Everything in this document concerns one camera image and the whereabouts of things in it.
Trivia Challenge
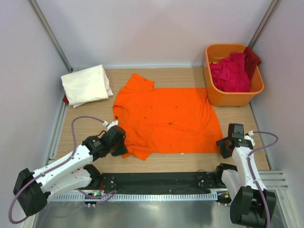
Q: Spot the orange t shirt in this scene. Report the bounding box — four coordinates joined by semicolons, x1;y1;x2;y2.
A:
113;74;223;160

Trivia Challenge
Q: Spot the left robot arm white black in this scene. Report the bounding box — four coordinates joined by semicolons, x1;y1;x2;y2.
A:
13;125;127;217

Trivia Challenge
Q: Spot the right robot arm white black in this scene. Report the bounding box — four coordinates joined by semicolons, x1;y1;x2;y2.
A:
214;123;276;228

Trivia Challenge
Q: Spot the orange plastic bin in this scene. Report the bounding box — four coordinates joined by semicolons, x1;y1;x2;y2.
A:
203;43;264;106

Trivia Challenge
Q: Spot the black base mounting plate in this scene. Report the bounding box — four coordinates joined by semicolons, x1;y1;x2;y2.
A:
101;171;226;195

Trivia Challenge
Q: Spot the folded white t shirt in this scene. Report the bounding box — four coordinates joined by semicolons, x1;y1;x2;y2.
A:
61;65;114;108

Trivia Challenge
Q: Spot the folded red shirt under white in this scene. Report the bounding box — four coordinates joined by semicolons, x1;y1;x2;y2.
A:
62;95;69;104

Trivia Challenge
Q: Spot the magenta t shirt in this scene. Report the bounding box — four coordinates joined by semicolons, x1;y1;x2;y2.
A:
209;52;251;93

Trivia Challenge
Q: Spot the dark red t shirt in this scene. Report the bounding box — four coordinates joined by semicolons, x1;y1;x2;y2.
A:
243;47;261;80

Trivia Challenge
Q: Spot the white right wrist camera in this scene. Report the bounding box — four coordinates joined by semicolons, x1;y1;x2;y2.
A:
244;131;255;147

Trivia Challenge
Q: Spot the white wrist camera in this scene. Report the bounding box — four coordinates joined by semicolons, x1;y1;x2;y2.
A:
244;131;255;147
103;120;119;131

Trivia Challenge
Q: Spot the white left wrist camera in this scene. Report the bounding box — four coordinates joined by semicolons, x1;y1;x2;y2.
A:
103;120;119;131

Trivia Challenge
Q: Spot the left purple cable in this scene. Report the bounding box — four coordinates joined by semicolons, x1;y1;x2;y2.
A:
8;115;107;224

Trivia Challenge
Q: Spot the white slotted cable duct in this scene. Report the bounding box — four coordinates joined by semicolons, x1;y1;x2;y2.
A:
53;192;218;202

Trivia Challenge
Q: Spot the left aluminium frame post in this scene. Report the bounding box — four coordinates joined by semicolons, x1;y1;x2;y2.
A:
28;0;73;73

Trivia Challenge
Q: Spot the aluminium frame post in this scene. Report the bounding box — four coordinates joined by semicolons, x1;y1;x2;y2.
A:
248;0;282;49
28;0;73;73

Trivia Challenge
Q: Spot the right aluminium frame post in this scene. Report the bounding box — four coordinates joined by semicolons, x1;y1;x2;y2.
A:
248;0;282;49

